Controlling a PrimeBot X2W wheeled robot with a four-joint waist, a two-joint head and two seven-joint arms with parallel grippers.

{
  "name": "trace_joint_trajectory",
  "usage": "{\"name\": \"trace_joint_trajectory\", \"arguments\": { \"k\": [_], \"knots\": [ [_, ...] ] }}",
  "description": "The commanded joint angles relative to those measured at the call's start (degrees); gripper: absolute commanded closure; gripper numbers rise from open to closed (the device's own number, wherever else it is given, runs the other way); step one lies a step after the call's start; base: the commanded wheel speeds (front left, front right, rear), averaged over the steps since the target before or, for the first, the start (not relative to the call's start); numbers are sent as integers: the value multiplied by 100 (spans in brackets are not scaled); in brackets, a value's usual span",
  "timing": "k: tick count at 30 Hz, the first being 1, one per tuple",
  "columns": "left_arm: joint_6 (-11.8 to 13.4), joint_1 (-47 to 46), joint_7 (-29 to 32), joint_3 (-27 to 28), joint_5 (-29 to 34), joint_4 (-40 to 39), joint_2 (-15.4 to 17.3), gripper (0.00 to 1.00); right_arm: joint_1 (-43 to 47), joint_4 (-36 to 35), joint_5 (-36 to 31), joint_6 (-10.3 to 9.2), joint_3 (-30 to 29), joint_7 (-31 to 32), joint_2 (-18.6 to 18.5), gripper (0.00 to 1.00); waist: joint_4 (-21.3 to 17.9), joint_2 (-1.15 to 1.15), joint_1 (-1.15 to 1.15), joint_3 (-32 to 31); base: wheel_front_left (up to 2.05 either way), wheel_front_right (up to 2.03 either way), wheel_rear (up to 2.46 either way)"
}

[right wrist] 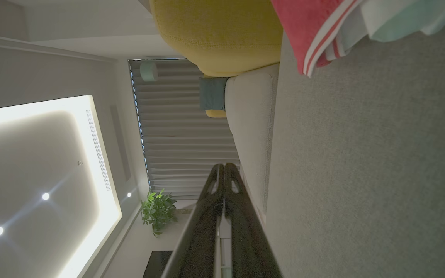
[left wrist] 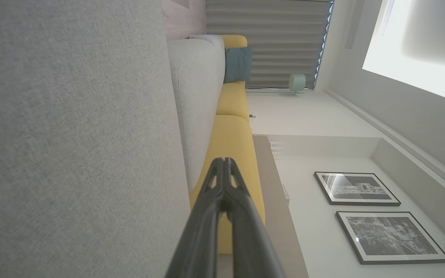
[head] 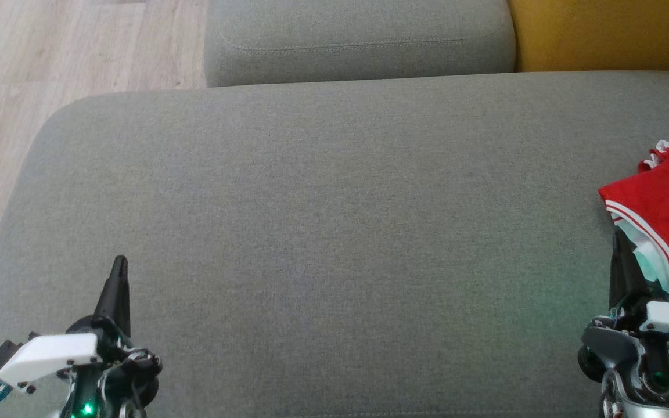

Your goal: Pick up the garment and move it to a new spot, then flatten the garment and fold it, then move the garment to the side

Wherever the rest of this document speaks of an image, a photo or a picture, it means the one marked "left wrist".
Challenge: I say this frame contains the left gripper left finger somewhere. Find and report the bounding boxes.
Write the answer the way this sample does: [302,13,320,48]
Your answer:
[165,158,225,278]

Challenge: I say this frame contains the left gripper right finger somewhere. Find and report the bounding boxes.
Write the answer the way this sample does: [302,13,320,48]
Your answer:
[222,158,287,278]

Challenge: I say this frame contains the beige wooden ledge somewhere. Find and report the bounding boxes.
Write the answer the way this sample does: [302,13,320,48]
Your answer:
[253,134,310,278]

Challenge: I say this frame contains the yellow sofa section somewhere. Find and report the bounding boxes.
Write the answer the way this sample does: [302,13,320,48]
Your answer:
[190,35,265,255]

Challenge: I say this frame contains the small framed black-white picture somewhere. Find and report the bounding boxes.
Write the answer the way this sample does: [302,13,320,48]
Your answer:
[314,171,401,207]

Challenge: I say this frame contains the grey sofa section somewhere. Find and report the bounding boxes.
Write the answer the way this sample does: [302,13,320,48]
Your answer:
[167,35,226,193]

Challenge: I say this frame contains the large framed black-white picture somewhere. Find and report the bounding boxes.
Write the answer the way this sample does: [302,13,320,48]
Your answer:
[335,211,445,265]

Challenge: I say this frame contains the mint round lamp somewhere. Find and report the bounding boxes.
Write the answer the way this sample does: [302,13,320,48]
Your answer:
[289,73,307,93]

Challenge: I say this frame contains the teal cushion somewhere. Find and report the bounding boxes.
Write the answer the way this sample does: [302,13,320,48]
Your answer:
[224,46,253,84]

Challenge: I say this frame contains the grey window blind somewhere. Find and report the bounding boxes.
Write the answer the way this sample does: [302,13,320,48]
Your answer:
[206,0,334,90]

